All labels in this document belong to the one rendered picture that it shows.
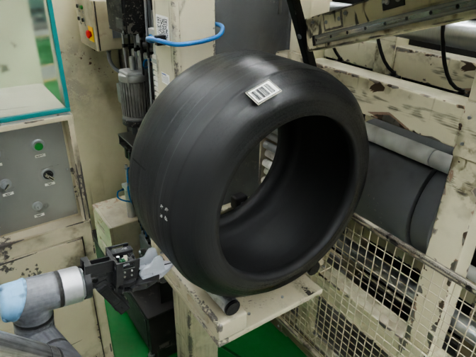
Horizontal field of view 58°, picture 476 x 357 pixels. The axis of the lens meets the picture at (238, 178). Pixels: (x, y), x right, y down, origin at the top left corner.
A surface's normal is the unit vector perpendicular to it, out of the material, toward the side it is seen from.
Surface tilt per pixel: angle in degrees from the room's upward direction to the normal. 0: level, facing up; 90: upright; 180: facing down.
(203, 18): 90
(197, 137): 51
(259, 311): 0
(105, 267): 90
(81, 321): 90
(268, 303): 0
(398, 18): 90
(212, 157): 63
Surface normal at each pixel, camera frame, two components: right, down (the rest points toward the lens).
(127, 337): 0.02, -0.88
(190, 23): 0.56, 0.40
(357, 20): -0.83, 0.25
